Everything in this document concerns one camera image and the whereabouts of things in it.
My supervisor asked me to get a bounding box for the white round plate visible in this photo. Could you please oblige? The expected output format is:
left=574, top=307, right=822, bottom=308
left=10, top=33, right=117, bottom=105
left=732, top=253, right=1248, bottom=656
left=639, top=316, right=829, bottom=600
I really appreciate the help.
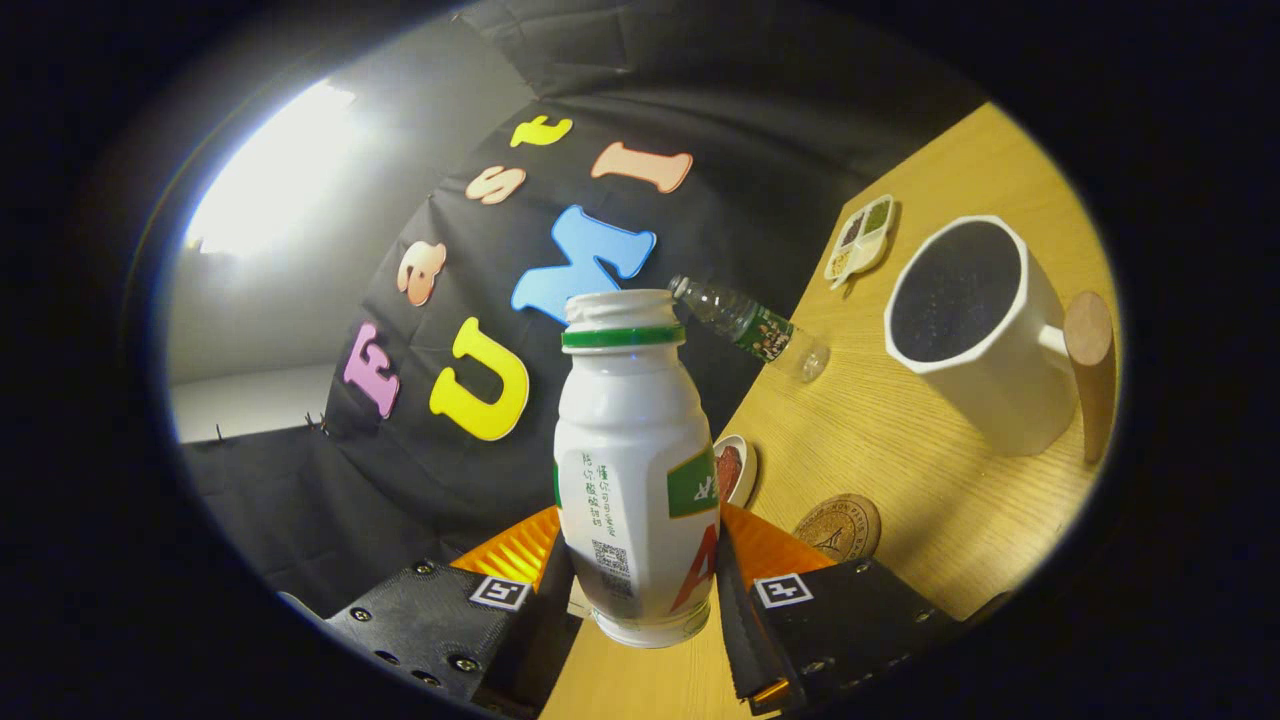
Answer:
left=713, top=434, right=759, bottom=509

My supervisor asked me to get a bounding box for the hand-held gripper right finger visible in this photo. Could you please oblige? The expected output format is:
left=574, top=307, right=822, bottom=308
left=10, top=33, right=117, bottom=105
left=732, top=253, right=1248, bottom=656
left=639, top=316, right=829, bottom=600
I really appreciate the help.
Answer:
left=715, top=503, right=966, bottom=716

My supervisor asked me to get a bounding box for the black backdrop cloth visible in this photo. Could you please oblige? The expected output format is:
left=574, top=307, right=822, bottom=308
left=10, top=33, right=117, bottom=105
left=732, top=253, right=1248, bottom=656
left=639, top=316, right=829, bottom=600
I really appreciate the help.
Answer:
left=180, top=0, right=991, bottom=616

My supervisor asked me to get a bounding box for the white divided tray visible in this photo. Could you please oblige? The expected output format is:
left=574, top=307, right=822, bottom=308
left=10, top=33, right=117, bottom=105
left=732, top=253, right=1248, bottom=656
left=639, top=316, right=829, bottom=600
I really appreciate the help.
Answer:
left=824, top=194, right=895, bottom=291

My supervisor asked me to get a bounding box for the round cork coaster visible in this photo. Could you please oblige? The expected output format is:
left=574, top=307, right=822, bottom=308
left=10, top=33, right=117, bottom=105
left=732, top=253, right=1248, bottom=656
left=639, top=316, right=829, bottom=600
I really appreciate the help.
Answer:
left=792, top=493, right=883, bottom=564

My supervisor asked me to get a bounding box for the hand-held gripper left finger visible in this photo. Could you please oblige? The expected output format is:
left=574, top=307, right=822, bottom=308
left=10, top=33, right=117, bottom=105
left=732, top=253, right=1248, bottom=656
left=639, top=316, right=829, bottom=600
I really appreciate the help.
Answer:
left=325, top=505, right=583, bottom=716

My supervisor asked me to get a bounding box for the white cup with wooden handle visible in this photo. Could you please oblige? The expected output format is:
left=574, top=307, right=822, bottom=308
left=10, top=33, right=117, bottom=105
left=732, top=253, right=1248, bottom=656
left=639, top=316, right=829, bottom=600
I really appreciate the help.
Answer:
left=884, top=215, right=1117, bottom=463

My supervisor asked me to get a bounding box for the clear plastic water bottle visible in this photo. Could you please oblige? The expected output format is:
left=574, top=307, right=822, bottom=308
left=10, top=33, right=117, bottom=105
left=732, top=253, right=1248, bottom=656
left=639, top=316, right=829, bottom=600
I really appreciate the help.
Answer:
left=668, top=275, right=831, bottom=384

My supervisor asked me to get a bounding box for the wooden table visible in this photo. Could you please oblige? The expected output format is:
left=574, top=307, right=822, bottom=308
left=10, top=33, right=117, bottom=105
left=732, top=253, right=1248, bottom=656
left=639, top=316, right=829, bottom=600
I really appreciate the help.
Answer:
left=540, top=100, right=1121, bottom=720

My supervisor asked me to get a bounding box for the white juice bottle green label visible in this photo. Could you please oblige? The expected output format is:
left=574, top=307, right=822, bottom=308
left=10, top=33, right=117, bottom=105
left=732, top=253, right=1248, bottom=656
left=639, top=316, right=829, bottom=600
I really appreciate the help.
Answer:
left=553, top=289, right=721, bottom=649

